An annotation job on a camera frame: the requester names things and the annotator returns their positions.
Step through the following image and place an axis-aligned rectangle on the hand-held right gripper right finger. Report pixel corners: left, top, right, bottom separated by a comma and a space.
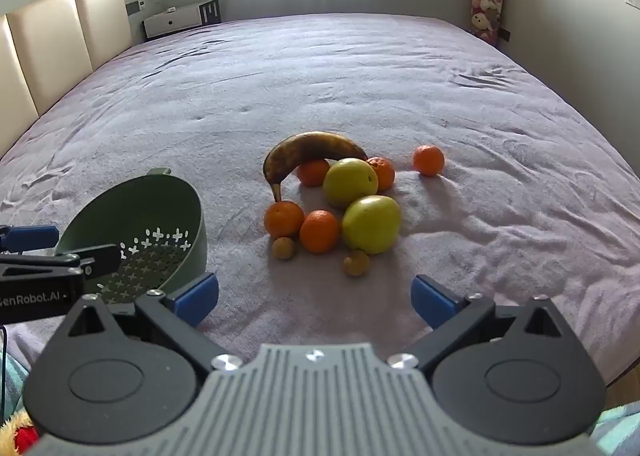
387, 275, 586, 372

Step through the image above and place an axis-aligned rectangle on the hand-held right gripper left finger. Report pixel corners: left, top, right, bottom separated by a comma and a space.
62, 272, 246, 373

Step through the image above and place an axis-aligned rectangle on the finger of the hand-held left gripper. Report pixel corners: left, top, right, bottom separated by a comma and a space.
0, 244, 122, 282
0, 225, 59, 253

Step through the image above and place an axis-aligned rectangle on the green colander bowl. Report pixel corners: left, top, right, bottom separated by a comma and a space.
54, 167, 208, 304

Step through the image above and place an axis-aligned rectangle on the yellow-green apple back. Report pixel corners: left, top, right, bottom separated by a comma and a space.
341, 195, 402, 255

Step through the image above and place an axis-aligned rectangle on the yellow-green apple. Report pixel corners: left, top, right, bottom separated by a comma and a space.
341, 195, 402, 255
322, 158, 379, 209

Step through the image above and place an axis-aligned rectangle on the orange mandarin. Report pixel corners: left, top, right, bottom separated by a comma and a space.
297, 159, 331, 187
366, 156, 396, 191
299, 209, 341, 254
413, 144, 445, 177
264, 201, 306, 240

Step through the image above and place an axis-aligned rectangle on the brown spotted banana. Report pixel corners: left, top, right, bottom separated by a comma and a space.
263, 131, 369, 203

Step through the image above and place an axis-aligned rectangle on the teal striped cloth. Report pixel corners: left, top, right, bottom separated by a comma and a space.
0, 336, 32, 429
597, 401, 640, 456

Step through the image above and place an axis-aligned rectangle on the yellow plush toy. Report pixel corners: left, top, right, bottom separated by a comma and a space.
0, 408, 40, 456

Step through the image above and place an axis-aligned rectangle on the cream padded headboard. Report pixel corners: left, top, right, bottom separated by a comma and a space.
0, 0, 133, 152

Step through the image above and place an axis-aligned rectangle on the purple bed sheet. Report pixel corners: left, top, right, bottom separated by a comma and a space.
0, 13, 640, 387

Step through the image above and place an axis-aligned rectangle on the white nightstand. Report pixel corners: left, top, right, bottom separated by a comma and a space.
142, 0, 223, 40

